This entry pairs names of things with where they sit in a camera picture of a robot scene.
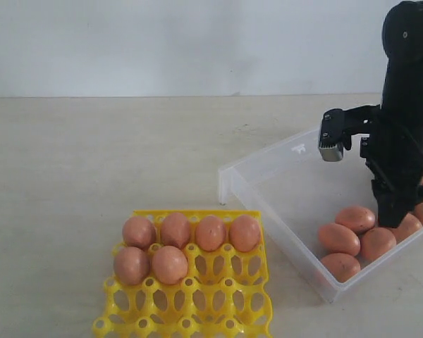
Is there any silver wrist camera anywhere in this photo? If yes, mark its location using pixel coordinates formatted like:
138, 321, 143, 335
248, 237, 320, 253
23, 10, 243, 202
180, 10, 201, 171
318, 104, 380, 163

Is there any yellow plastic egg tray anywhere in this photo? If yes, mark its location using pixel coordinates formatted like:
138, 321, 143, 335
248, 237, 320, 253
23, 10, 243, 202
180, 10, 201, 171
92, 209, 275, 338

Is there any clear plastic bin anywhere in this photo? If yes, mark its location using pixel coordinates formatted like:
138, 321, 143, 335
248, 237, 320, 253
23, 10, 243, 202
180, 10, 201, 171
219, 129, 423, 303

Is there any brown egg front bottom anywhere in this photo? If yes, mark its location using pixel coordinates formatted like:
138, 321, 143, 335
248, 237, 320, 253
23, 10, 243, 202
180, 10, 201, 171
321, 253, 361, 282

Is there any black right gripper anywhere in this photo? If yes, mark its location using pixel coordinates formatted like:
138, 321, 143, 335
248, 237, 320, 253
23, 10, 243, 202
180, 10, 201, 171
361, 107, 423, 228

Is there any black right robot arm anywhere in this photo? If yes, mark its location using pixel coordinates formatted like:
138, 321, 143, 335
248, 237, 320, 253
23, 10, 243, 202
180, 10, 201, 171
365, 1, 423, 227

